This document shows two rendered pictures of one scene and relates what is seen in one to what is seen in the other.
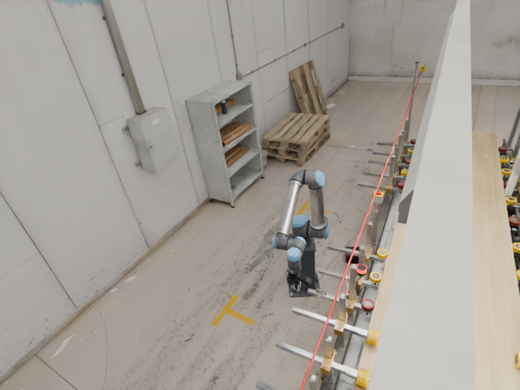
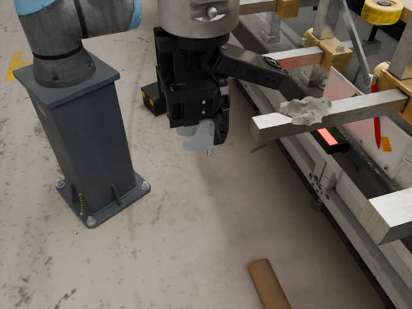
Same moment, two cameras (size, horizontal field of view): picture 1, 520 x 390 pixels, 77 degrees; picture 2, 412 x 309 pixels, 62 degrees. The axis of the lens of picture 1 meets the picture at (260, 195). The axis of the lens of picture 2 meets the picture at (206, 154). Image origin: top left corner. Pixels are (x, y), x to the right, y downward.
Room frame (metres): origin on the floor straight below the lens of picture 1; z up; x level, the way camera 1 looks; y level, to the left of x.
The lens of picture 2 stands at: (1.34, 0.12, 1.20)
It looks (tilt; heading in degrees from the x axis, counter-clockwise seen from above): 45 degrees down; 311
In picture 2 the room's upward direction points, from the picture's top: straight up
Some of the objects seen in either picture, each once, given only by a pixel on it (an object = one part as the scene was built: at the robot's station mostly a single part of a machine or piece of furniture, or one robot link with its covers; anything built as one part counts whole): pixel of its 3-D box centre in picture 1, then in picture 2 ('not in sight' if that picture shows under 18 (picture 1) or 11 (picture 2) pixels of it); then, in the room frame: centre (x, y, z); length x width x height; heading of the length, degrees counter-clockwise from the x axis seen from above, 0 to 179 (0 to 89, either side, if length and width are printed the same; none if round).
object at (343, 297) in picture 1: (342, 320); not in sight; (1.22, -0.39, 0.94); 0.04 x 0.04 x 0.48; 58
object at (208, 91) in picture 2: (294, 275); (194, 73); (1.60, -0.16, 0.97); 0.09 x 0.08 x 0.12; 58
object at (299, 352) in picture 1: (317, 359); not in sight; (1.00, -0.19, 0.95); 0.50 x 0.04 x 0.04; 58
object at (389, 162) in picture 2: not in sight; (358, 118); (1.47, -0.51, 0.75); 0.26 x 0.01 x 0.10; 148
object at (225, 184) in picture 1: (229, 144); not in sight; (4.40, 0.33, 0.78); 0.90 x 0.45 x 1.55; 145
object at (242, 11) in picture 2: (355, 253); (253, 7); (1.87, -0.68, 0.83); 0.44 x 0.03 x 0.04; 58
